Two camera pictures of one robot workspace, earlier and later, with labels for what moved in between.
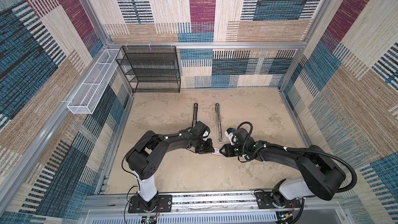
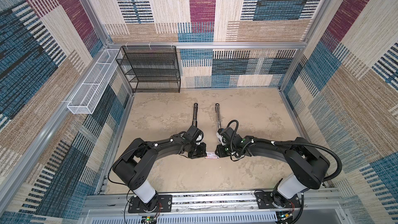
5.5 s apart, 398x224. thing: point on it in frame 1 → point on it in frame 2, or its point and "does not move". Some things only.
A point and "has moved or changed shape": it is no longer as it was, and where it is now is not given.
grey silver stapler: (219, 135) does not move
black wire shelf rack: (152, 69) does not move
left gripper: (208, 149) → (201, 153)
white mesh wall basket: (84, 101) does not move
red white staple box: (217, 152) has moved or changed shape
